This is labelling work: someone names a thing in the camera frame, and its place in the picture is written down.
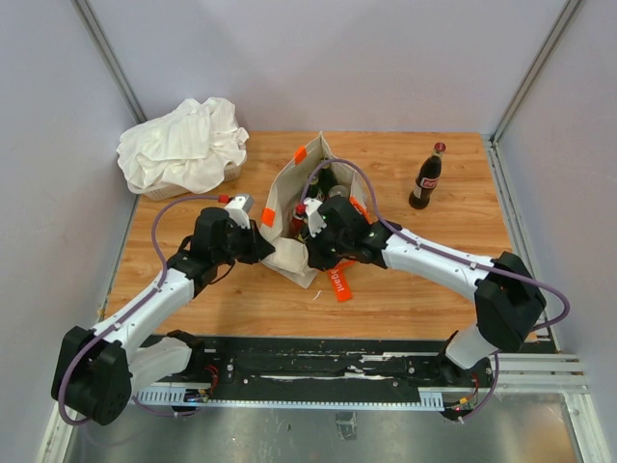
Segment cola glass bottle red cap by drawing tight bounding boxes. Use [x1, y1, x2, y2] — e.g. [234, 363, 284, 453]
[409, 142, 446, 209]

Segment aluminium frame post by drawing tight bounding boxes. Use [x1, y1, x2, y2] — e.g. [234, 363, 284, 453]
[70, 0, 147, 123]
[486, 0, 585, 146]

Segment dark green glass bottle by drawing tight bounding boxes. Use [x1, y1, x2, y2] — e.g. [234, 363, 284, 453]
[320, 163, 338, 196]

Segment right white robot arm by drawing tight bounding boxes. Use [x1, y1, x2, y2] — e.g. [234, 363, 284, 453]
[302, 196, 546, 386]

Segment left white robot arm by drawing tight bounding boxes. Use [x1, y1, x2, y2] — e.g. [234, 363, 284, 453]
[51, 206, 275, 426]

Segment green bottle yellow label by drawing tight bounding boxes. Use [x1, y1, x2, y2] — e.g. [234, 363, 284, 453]
[308, 176, 326, 202]

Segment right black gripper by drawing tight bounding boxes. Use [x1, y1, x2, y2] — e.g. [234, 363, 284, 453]
[301, 221, 351, 272]

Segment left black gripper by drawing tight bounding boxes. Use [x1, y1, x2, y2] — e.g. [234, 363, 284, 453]
[215, 219, 275, 265]

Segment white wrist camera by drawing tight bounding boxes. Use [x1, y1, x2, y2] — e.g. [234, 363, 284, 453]
[221, 194, 255, 232]
[298, 198, 327, 237]

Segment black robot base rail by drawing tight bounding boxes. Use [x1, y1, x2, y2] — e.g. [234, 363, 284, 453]
[136, 336, 496, 415]

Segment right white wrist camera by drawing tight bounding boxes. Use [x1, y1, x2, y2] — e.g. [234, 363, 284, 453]
[298, 198, 327, 237]

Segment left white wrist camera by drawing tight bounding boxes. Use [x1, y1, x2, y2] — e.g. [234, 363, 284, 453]
[221, 194, 255, 232]

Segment canvas bag orange handles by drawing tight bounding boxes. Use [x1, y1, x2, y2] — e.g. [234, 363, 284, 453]
[259, 132, 373, 304]

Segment left aluminium frame post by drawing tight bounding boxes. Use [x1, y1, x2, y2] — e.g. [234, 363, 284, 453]
[70, 0, 147, 123]

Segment crumpled white cloth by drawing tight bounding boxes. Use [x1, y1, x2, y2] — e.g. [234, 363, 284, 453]
[117, 97, 249, 195]

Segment right aluminium frame post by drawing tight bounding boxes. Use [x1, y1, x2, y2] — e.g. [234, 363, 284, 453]
[486, 0, 585, 146]

